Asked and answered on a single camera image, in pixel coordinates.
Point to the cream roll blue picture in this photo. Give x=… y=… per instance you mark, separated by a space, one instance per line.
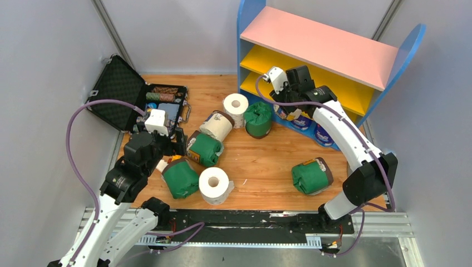
x=218 y=125

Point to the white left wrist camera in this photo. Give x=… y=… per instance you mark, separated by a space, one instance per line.
x=156 y=121

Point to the cream roll brown band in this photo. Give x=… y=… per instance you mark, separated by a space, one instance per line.
x=288 y=116

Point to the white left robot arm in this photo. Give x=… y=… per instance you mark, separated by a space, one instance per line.
x=96 y=246

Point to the plain green wrapped roll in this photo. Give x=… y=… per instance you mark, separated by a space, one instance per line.
x=258 y=119

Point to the blue Tempo tissue pack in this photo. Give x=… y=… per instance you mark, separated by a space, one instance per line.
x=301 y=123

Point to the green wrapped roll right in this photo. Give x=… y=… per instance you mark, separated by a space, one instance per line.
x=312 y=177

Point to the black poker chip case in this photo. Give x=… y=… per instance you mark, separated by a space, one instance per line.
x=119 y=81

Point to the blue playing card deck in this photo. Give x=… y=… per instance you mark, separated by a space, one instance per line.
x=171 y=110

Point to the green wrapped roll brown band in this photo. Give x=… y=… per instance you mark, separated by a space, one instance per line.
x=203 y=149

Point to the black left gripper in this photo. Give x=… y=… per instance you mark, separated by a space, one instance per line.
x=180 y=144

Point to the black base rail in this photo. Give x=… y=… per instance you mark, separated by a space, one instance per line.
x=253 y=226

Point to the plain white paper towel roll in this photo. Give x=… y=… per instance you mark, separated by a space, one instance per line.
x=235 y=105

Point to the white paper towel roll front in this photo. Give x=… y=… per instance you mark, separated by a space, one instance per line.
x=215 y=186

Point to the white toy brick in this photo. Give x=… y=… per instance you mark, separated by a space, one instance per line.
x=162 y=164

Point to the blue shelf with coloured boards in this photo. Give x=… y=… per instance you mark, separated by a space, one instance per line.
x=360 y=71

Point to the green wrapped roll front left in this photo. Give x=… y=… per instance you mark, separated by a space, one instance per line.
x=181 y=179

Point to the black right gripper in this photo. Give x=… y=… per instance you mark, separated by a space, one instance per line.
x=279 y=95

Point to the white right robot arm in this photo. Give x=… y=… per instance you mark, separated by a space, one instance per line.
x=373 y=171

